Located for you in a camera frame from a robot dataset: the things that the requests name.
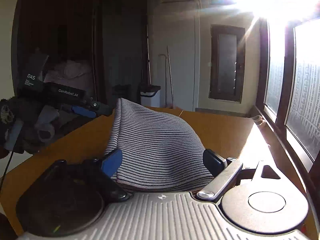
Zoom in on grey striped sweater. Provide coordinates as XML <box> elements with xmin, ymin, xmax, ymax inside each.
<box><xmin>105</xmin><ymin>98</ymin><xmax>213</xmax><ymax>192</ymax></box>

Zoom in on gloved left hand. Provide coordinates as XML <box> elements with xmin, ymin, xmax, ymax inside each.
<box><xmin>1</xmin><ymin>96</ymin><xmax>59</xmax><ymax>159</ymax></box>

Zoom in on dark grey bin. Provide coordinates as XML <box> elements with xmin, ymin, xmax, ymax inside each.
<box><xmin>112</xmin><ymin>84</ymin><xmax>131</xmax><ymax>105</ymax></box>

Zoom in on pink floral bed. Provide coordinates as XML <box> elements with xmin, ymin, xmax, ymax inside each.
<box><xmin>44</xmin><ymin>60</ymin><xmax>94</xmax><ymax>96</ymax></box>

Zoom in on white bin black lid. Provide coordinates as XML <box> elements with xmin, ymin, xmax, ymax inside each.
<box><xmin>140</xmin><ymin>85</ymin><xmax>161</xmax><ymax>107</ymax></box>

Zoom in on green slippers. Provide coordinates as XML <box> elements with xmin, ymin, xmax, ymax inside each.
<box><xmin>251</xmin><ymin>115</ymin><xmax>266</xmax><ymax>128</ymax></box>

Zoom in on dark framed frosted window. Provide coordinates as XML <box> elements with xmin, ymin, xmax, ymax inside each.
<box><xmin>209</xmin><ymin>24</ymin><xmax>246</xmax><ymax>103</ymax></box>

